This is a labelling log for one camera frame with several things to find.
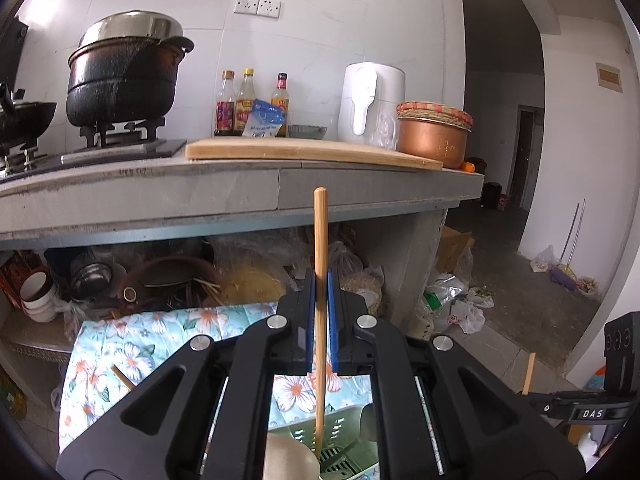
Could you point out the copper pot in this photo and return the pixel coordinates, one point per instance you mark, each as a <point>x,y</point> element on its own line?
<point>430,145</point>

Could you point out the clear plastic bag green print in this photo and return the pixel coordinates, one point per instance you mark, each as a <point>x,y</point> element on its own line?
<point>445,290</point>

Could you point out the blue and white packet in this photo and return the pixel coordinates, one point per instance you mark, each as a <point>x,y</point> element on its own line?
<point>262,122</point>

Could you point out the stainless steel bowl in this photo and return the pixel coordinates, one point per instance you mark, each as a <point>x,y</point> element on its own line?
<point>95,277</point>

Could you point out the concrete kitchen counter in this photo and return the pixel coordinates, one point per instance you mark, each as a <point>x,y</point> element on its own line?
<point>200,195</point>

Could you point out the white wall socket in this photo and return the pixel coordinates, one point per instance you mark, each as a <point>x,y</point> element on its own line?
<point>270,8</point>
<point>246,5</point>

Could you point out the large black cooking pot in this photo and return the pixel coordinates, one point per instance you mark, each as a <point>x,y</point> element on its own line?
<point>120,85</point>

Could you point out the small white plastic bag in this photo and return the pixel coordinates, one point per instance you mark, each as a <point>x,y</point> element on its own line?
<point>544,260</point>

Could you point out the pile of wooden chopsticks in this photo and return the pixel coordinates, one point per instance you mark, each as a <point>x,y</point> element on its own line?
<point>122,377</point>

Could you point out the wooden cutting board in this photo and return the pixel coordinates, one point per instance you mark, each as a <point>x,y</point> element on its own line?
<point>300,152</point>

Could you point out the brown clay pot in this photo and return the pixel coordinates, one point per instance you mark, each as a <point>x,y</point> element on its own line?
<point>170,275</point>

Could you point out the purple dustpan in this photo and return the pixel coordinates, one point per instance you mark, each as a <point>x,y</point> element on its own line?
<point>570,277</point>

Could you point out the yellow noodles in bag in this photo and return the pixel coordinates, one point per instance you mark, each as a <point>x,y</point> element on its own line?
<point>252,285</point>

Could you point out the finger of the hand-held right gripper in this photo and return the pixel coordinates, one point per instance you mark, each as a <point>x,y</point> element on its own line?
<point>545,402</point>

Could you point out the gas stove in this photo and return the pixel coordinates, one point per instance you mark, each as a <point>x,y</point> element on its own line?
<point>125,152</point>

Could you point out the woven bamboo lid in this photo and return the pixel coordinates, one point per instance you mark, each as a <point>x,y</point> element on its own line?
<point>435,112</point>

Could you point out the stainless steel pot lid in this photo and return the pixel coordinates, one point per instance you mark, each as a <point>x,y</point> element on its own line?
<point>130,27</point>

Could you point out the cardboard box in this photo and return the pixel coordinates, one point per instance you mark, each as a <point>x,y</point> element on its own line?
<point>452,252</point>

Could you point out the sauce bottle yellow cap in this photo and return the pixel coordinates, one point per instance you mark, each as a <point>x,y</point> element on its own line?
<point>244,110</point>

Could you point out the clear bag of dried food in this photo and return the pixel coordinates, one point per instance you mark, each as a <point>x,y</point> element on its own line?
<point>370,285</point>

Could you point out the crumpled clear plastic wrap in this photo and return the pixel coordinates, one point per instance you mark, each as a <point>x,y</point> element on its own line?
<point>387,132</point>

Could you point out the white air fryer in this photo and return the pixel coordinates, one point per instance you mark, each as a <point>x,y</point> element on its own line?
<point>360,100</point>

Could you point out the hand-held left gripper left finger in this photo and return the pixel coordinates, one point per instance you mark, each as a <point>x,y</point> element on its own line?
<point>311,332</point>

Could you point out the long wooden chopstick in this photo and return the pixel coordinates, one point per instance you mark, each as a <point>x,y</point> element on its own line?
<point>528,372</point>
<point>320,230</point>

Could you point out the dark wooden door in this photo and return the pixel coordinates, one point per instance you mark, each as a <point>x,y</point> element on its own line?
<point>525,160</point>

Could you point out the black wok with lid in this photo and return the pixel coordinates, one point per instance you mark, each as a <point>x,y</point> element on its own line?
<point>25,117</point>

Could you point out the black microwave oven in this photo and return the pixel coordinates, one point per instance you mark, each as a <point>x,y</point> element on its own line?
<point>10,55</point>

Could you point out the small orange fruit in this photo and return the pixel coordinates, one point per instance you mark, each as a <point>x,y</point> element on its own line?
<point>467,166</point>

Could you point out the small grey bowl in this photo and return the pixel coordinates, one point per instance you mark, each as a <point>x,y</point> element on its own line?
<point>307,132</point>

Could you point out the sauce bottle red cap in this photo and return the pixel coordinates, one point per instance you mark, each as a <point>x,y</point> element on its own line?
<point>281,100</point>

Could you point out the black bin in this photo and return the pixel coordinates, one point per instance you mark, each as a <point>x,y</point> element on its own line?
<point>492,196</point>

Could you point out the floral light blue blanket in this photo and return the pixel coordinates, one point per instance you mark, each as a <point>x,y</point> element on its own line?
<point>150,330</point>

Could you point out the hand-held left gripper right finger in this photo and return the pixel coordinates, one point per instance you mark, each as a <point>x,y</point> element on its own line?
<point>333,332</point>

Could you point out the red printed packet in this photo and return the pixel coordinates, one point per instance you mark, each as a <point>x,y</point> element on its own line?
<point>12,275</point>

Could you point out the yellow wall sign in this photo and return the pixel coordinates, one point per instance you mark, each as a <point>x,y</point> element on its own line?
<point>610,77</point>

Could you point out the light green utensil holder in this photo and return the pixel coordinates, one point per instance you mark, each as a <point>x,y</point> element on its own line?
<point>340,425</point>

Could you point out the dark sauce bottle red label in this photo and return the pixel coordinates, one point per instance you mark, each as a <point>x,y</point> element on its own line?
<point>225,115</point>

